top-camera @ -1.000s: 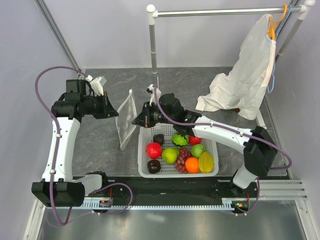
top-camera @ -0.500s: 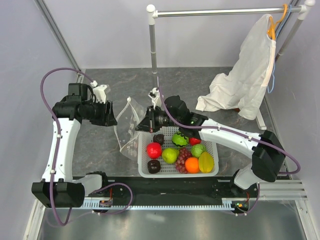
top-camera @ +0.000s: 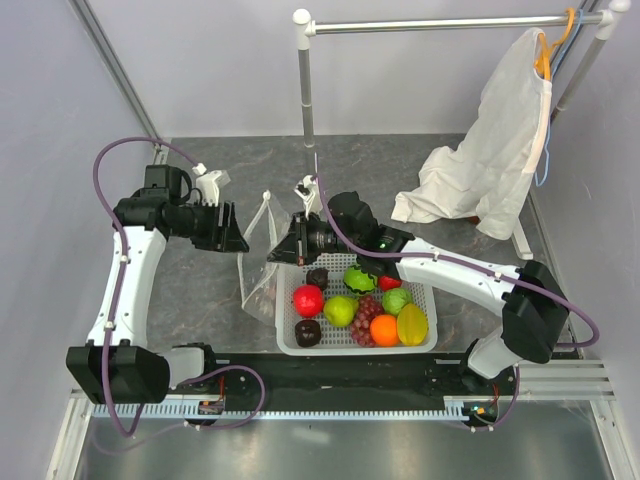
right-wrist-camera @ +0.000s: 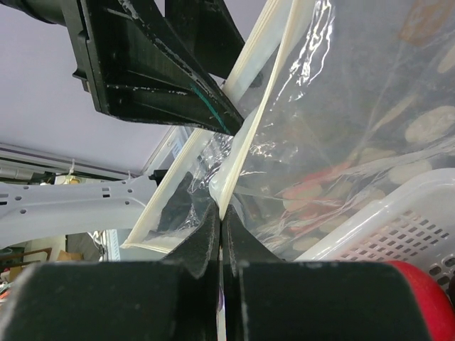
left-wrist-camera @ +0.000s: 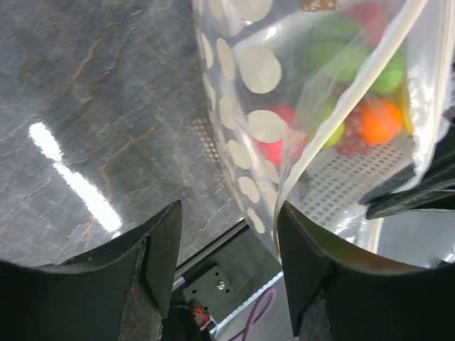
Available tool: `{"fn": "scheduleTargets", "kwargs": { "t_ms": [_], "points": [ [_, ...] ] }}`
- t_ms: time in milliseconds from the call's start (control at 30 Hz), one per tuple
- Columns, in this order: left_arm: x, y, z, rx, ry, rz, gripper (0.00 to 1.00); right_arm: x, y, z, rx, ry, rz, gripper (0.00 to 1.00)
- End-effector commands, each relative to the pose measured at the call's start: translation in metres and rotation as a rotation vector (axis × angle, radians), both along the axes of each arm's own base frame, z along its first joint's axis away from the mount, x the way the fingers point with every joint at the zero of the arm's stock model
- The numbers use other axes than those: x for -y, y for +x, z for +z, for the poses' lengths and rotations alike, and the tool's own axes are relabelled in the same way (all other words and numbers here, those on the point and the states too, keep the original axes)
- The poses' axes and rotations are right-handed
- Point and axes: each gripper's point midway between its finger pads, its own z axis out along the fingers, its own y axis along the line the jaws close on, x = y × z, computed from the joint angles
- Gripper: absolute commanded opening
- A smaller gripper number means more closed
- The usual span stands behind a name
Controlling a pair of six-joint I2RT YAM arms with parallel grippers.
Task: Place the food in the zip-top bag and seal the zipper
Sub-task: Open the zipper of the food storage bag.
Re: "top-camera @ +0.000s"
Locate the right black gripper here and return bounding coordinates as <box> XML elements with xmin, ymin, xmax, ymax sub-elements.
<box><xmin>268</xmin><ymin>211</ymin><xmax>360</xmax><ymax>267</ymax></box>

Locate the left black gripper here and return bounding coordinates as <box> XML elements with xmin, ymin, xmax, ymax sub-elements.
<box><xmin>170</xmin><ymin>199</ymin><xmax>249</xmax><ymax>253</ymax></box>

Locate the clear zip top bag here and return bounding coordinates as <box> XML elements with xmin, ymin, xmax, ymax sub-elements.
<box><xmin>237</xmin><ymin>190</ymin><xmax>291</xmax><ymax>327</ymax></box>

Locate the dark mangosteen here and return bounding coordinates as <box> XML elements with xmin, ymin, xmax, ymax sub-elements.
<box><xmin>294</xmin><ymin>319</ymin><xmax>322</xmax><ymax>348</ymax></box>
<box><xmin>305</xmin><ymin>268</ymin><xmax>329</xmax><ymax>291</ymax></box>

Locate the big red apple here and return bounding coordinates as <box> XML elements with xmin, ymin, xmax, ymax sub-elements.
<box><xmin>292</xmin><ymin>285</ymin><xmax>324</xmax><ymax>318</ymax></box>

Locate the green watermelon toy ball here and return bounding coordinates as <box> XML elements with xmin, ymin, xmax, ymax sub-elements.
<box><xmin>343</xmin><ymin>264</ymin><xmax>378</xmax><ymax>296</ymax></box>

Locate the light green pear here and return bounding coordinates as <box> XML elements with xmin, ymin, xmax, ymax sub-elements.
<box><xmin>323</xmin><ymin>296</ymin><xmax>359</xmax><ymax>328</ymax></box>

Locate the green lettuce toy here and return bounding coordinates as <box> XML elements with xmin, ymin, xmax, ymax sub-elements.
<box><xmin>381</xmin><ymin>287</ymin><xmax>413</xmax><ymax>316</ymax></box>

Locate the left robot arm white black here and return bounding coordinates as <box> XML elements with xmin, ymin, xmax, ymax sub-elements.
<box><xmin>66</xmin><ymin>165</ymin><xmax>249</xmax><ymax>405</ymax></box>

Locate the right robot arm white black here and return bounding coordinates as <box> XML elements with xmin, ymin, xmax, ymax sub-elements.
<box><xmin>268</xmin><ymin>192</ymin><xmax>569</xmax><ymax>394</ymax></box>

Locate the white plastic mesh basket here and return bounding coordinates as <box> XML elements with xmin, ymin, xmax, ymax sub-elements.
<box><xmin>275</xmin><ymin>254</ymin><xmax>437</xmax><ymax>356</ymax></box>

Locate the purple grape bunch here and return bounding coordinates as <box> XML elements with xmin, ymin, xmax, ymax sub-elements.
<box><xmin>350</xmin><ymin>295</ymin><xmax>385</xmax><ymax>348</ymax></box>

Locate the small red apple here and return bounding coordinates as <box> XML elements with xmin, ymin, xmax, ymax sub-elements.
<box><xmin>378</xmin><ymin>276</ymin><xmax>403</xmax><ymax>292</ymax></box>

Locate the orange fruit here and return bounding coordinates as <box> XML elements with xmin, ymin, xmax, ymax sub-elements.
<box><xmin>369</xmin><ymin>314</ymin><xmax>399</xmax><ymax>347</ymax></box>

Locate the yellow starfruit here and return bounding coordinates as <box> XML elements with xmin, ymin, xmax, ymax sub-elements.
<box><xmin>396</xmin><ymin>303</ymin><xmax>429</xmax><ymax>346</ymax></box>

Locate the white cloth garment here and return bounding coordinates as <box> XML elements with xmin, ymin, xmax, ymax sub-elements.
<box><xmin>391</xmin><ymin>28</ymin><xmax>552</xmax><ymax>240</ymax></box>

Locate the orange clothes hanger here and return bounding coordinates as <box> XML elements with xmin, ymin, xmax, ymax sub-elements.
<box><xmin>534</xmin><ymin>7</ymin><xmax>577</xmax><ymax>81</ymax></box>

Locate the metal clothes rack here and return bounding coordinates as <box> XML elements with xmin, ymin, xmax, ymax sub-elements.
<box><xmin>292</xmin><ymin>0</ymin><xmax>632</xmax><ymax>261</ymax></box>

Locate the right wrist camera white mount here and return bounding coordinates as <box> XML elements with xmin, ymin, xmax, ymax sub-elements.
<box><xmin>294</xmin><ymin>175</ymin><xmax>323</xmax><ymax>218</ymax></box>

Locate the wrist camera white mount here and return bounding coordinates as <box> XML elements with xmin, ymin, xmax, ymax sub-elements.
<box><xmin>294</xmin><ymin>175</ymin><xmax>323</xmax><ymax>218</ymax></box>
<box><xmin>192</xmin><ymin>163</ymin><xmax>230</xmax><ymax>206</ymax></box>

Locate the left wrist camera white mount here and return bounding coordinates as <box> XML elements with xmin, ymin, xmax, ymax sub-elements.
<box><xmin>192</xmin><ymin>163</ymin><xmax>230</xmax><ymax>206</ymax></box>

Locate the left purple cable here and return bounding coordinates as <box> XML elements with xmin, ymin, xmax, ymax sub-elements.
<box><xmin>92</xmin><ymin>137</ymin><xmax>206</xmax><ymax>439</ymax></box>

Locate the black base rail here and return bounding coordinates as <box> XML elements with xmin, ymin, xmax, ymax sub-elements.
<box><xmin>142</xmin><ymin>349</ymin><xmax>541</xmax><ymax>401</ymax></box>

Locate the white slotted cable duct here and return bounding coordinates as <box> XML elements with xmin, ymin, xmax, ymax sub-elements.
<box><xmin>92</xmin><ymin>395</ymin><xmax>506</xmax><ymax>420</ymax></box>

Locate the blue cord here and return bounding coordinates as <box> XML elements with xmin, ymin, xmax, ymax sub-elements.
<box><xmin>533</xmin><ymin>6</ymin><xmax>587</xmax><ymax>188</ymax></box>

